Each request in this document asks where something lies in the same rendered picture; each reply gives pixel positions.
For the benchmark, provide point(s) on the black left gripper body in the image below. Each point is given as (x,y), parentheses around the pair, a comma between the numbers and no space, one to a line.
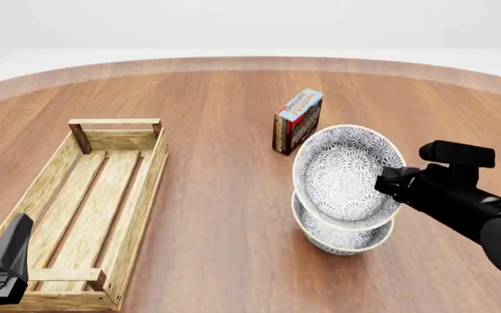
(2,291)

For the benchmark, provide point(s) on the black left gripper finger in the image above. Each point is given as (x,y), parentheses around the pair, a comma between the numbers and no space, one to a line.
(13,247)

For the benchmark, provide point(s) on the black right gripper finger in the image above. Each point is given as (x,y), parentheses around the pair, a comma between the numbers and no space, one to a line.
(394,184)

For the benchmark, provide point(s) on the patterned grey-white bowl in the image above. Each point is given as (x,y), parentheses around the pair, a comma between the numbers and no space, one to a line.
(346,239)
(337,169)

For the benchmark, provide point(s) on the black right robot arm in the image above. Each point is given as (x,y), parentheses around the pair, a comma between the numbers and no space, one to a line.
(472,208)

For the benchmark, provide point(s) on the wooden slat tray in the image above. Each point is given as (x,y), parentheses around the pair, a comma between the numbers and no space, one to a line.
(122,169)

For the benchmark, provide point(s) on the chocolate pudding box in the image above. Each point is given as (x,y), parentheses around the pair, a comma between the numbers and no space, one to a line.
(300,117)

